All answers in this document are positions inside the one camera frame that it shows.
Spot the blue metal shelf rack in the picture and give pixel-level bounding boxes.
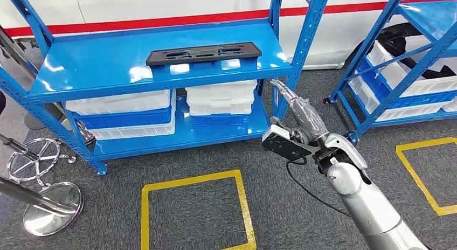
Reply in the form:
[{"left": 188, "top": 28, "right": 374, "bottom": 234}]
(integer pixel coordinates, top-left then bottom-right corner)
[
  {"left": 0, "top": 0, "right": 331, "bottom": 176},
  {"left": 299, "top": 0, "right": 457, "bottom": 146}
]

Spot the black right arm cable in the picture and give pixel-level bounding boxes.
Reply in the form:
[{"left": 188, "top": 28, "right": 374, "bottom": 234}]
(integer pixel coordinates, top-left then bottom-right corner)
[{"left": 285, "top": 159, "right": 354, "bottom": 218}]

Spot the red barrier belt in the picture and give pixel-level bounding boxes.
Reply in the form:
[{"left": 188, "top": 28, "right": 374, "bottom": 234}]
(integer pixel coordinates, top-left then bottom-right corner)
[{"left": 3, "top": 0, "right": 457, "bottom": 38}]

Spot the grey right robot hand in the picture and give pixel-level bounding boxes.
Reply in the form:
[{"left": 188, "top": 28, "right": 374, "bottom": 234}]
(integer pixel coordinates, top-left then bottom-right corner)
[{"left": 269, "top": 79, "right": 330, "bottom": 145}]

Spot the white car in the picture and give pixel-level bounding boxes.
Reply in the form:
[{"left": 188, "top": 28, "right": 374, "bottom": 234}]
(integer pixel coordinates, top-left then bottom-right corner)
[{"left": 0, "top": 0, "right": 457, "bottom": 80}]

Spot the grey round floor base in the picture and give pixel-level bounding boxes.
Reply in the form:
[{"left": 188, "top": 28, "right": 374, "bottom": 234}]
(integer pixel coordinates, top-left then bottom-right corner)
[{"left": 24, "top": 113, "right": 47, "bottom": 130}]

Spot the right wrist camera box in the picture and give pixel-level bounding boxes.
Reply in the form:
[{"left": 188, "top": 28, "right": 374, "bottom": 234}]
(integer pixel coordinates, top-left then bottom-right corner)
[{"left": 261, "top": 117, "right": 318, "bottom": 163}]

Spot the white plastic bin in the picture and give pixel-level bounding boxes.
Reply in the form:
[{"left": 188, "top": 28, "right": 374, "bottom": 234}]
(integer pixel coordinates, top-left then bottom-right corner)
[
  {"left": 348, "top": 76, "right": 457, "bottom": 122},
  {"left": 188, "top": 102, "right": 255, "bottom": 116},
  {"left": 186, "top": 93, "right": 257, "bottom": 107},
  {"left": 88, "top": 91, "right": 178, "bottom": 141},
  {"left": 185, "top": 80, "right": 258, "bottom": 96},
  {"left": 65, "top": 89, "right": 171, "bottom": 116},
  {"left": 365, "top": 40, "right": 457, "bottom": 98}
]

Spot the dark belt stanchion post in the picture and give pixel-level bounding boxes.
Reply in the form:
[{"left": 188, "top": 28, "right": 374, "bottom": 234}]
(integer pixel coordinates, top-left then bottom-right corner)
[{"left": 0, "top": 25, "right": 96, "bottom": 146}]

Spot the black plastic plate frame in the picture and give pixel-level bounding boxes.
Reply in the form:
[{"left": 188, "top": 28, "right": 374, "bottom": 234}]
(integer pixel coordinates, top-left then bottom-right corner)
[{"left": 146, "top": 41, "right": 262, "bottom": 67}]

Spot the yellow tape square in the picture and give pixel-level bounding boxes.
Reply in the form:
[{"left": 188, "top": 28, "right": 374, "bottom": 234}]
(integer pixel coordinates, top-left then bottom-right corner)
[{"left": 140, "top": 169, "right": 257, "bottom": 250}]

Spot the black stool with chrome ring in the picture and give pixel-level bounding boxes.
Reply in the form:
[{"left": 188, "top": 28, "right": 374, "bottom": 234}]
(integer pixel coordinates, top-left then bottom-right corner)
[{"left": 0, "top": 133, "right": 77, "bottom": 189}]

